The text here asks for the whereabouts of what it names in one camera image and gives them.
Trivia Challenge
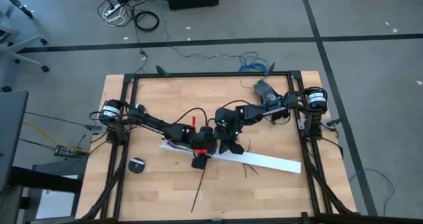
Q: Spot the blue network cable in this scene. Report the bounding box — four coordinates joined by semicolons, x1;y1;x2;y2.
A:
161;5;269;73

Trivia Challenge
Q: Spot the white duct cover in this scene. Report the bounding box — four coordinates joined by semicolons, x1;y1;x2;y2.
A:
211;150;302;174

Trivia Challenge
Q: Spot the blue floor cable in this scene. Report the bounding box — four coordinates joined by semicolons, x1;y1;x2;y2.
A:
348;168;396;217

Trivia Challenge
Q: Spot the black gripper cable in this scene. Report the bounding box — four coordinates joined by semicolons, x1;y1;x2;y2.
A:
171;107;209;128
221;100;262;111

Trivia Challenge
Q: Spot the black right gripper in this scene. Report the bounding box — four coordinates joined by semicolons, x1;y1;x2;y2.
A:
213;126;247;155

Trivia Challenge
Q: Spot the black camera with red clip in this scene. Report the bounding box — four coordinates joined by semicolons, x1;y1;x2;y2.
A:
190;116;215;136

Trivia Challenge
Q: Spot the black floor cable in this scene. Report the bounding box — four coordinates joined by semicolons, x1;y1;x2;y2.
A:
132;5;149;75

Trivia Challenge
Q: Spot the small black device box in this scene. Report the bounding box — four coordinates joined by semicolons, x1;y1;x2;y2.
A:
54;145;89;158

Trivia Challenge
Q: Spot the white power strip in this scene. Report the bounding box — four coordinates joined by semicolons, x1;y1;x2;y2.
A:
104;2;125;19

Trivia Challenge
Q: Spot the grey desk top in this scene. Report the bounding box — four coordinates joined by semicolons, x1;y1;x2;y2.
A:
0;90;30;192

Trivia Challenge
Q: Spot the black metal stand leg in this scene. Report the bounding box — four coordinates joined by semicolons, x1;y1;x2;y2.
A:
0;0;36;19

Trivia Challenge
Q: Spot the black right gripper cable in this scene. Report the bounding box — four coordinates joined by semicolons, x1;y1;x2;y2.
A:
221;100;262;111

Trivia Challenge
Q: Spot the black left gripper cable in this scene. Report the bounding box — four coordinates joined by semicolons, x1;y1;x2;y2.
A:
171;107;209;128

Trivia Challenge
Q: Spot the black bench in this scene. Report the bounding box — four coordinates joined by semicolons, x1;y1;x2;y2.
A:
0;164;83;224

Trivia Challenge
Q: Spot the grey office chair base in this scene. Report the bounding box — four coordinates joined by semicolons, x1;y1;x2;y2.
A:
0;5;50;73

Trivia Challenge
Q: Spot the yellow floor cable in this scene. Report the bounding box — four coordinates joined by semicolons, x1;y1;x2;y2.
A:
23;120;90;154

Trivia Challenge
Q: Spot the coiled black cable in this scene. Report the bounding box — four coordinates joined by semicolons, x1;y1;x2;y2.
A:
134;11;161;32

